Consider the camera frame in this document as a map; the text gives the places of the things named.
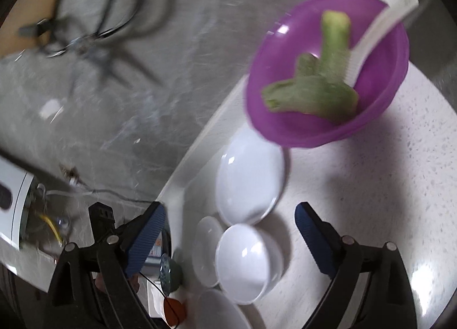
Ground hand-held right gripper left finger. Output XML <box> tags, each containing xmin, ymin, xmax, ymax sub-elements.
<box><xmin>50</xmin><ymin>201</ymin><xmax>167</xmax><ymax>329</ymax></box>

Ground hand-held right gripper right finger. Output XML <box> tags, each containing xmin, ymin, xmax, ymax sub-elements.
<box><xmin>294</xmin><ymin>202</ymin><xmax>416</xmax><ymax>329</ymax></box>

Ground dark blue patterned bowl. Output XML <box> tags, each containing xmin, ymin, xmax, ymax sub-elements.
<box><xmin>159</xmin><ymin>253</ymin><xmax>183</xmax><ymax>293</ymax></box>

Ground small white bowl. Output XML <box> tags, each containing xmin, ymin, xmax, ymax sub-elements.
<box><xmin>215</xmin><ymin>224</ymin><xmax>284</xmax><ymax>304</ymax></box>

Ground orange bowl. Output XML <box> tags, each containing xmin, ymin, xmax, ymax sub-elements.
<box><xmin>163</xmin><ymin>298</ymin><xmax>187</xmax><ymax>327</ymax></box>

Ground large white bowl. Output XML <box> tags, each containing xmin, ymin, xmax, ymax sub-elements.
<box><xmin>215</xmin><ymin>125</ymin><xmax>286</xmax><ymax>226</ymax></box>

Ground large white plate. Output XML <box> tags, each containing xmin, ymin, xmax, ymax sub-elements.
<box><xmin>198</xmin><ymin>289</ymin><xmax>250</xmax><ymax>329</ymax></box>

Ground black power plug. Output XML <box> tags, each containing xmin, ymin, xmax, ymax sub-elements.
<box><xmin>89</xmin><ymin>202</ymin><xmax>115</xmax><ymax>240</ymax></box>

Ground small white dish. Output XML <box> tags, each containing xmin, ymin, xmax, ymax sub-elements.
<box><xmin>192</xmin><ymin>215</ymin><xmax>225</xmax><ymax>287</ymax></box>

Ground white appliance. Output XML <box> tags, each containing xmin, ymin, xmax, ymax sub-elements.
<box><xmin>0</xmin><ymin>156</ymin><xmax>40</xmax><ymax>251</ymax></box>

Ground green vegetable stalk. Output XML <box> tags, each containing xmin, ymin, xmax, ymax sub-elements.
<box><xmin>262</xmin><ymin>11</ymin><xmax>359</xmax><ymax>125</ymax></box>

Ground purple plastic bowl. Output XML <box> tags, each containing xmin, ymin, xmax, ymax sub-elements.
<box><xmin>244</xmin><ymin>0</ymin><xmax>410</xmax><ymax>148</ymax></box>

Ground yellow wire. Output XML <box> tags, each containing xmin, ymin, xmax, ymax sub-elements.
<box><xmin>39</xmin><ymin>215</ymin><xmax>65</xmax><ymax>244</ymax></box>

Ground black handled kitchen scissors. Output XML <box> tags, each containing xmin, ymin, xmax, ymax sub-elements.
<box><xmin>39</xmin><ymin>0</ymin><xmax>172</xmax><ymax>90</ymax></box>

